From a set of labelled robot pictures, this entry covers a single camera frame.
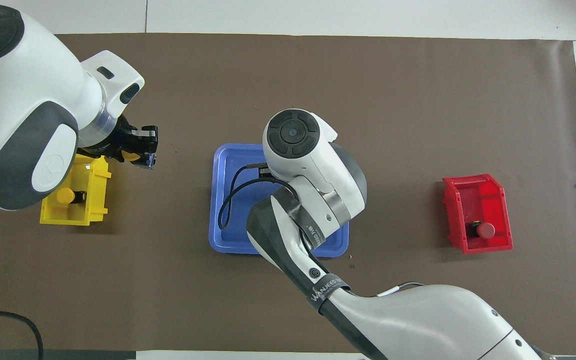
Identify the red push button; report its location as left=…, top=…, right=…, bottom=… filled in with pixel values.
left=469, top=220, right=496, bottom=240

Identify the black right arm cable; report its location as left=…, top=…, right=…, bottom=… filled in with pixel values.
left=218, top=162, right=329, bottom=266

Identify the yellow plastic bin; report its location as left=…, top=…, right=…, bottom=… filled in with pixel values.
left=39, top=154, right=112, bottom=227

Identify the brown paper mat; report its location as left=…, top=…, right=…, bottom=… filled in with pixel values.
left=0, top=33, right=576, bottom=354

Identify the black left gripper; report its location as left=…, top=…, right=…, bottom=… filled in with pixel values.
left=77, top=114, right=159, bottom=163

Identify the black loose cable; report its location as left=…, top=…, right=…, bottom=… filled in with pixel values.
left=0, top=308, right=45, bottom=360

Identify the red plastic bin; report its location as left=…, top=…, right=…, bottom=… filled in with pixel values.
left=442, top=173, right=514, bottom=255

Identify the blue plastic tray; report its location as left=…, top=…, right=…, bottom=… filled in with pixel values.
left=209, top=144, right=350, bottom=258

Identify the yellow push button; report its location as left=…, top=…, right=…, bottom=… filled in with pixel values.
left=57, top=187, right=87, bottom=206
left=122, top=149, right=157, bottom=170

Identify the thin white cable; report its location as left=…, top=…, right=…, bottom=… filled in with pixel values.
left=375, top=281, right=426, bottom=298

